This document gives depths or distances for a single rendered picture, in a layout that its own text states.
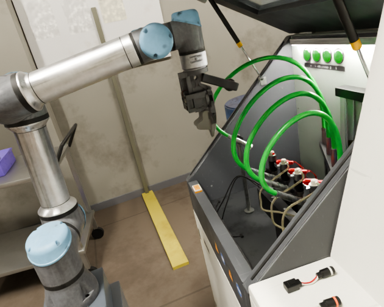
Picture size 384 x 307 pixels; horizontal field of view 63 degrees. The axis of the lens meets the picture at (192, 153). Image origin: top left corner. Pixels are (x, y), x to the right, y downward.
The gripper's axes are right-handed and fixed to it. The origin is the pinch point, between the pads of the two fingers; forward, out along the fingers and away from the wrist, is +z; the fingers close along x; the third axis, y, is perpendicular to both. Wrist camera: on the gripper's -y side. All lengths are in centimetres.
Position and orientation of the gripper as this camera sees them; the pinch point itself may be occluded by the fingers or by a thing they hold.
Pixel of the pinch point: (214, 131)
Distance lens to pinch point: 97.2
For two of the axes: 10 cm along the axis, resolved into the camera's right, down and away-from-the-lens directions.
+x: 2.3, 3.2, -9.2
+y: -9.5, 2.7, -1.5
